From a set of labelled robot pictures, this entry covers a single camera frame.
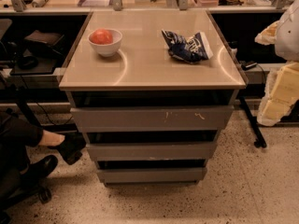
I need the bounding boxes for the black office chair base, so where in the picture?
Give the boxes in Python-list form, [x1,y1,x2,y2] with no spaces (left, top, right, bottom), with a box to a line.
[0,168,53,224]

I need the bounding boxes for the black desk leg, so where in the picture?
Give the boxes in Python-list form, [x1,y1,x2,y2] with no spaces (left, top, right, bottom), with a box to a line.
[239,96,267,148]

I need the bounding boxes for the grey top drawer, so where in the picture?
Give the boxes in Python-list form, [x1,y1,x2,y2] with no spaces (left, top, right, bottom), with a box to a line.
[71,105,234,133]

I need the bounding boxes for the white ceramic bowl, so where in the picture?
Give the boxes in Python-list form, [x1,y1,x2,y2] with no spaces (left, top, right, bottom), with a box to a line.
[88,28,122,57]

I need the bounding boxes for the black leather shoe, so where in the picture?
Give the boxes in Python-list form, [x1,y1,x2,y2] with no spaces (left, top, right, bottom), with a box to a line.
[21,155,58,189]

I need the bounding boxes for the grey bottom drawer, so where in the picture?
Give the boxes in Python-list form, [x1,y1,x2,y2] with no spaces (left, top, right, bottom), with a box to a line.
[97,167,207,184]

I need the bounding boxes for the black high heel shoe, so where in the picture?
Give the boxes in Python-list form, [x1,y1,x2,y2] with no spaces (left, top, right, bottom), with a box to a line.
[50,134,86,165]

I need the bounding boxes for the red apple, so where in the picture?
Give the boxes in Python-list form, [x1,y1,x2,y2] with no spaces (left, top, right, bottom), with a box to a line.
[90,29,113,45]

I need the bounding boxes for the dark box under desk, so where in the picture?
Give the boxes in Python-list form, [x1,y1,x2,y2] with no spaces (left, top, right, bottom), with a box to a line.
[24,30,65,58]

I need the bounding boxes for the grey drawer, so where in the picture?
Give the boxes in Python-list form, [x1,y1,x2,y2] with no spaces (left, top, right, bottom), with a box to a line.
[97,167,207,184]
[71,105,234,133]
[87,142,217,161]

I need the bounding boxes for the grey drawer cabinet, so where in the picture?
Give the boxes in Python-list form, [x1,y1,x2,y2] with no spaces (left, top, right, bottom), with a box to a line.
[58,9,249,187]

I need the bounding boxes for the black power adapter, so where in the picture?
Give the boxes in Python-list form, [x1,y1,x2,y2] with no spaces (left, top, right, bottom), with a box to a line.
[240,61,257,71]

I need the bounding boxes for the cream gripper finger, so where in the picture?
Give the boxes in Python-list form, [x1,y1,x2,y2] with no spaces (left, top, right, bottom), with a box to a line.
[257,63,299,126]

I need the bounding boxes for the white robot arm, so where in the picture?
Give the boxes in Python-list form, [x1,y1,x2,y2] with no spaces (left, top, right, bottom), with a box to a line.
[255,0,299,126]

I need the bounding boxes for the person leg black trousers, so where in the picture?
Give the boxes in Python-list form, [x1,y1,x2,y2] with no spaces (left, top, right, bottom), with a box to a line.
[0,111,65,173]

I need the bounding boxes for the blue crumpled chip bag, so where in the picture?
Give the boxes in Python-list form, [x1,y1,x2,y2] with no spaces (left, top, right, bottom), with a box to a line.
[162,30,213,63]

